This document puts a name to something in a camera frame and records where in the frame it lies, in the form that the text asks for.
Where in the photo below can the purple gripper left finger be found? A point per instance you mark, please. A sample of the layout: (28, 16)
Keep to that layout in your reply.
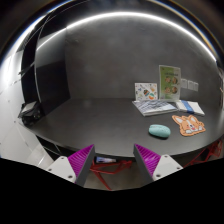
(74, 168)

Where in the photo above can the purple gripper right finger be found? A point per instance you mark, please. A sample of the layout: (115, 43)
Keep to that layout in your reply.
(154, 166)

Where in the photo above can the teal computer mouse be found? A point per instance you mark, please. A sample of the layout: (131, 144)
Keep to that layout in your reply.
(159, 131)

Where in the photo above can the orange corgi mouse pad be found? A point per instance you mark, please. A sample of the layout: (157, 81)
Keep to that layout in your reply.
(189, 125)

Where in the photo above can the striped book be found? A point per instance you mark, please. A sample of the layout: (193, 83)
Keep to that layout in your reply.
(153, 107)

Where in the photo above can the sticker sheet card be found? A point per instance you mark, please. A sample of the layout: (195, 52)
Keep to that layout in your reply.
(146, 91)

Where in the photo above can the black bag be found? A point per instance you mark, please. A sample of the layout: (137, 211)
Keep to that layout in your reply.
(30, 113)

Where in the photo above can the green standing poster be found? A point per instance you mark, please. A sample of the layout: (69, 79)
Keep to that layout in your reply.
(170, 83)

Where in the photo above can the red table frame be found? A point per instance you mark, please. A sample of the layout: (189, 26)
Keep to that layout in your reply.
(119, 177)

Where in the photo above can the white wall socket plates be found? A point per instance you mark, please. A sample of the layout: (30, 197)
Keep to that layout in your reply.
(188, 84)

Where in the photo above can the dark wall panel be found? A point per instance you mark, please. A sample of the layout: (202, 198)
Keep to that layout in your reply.
(50, 71)

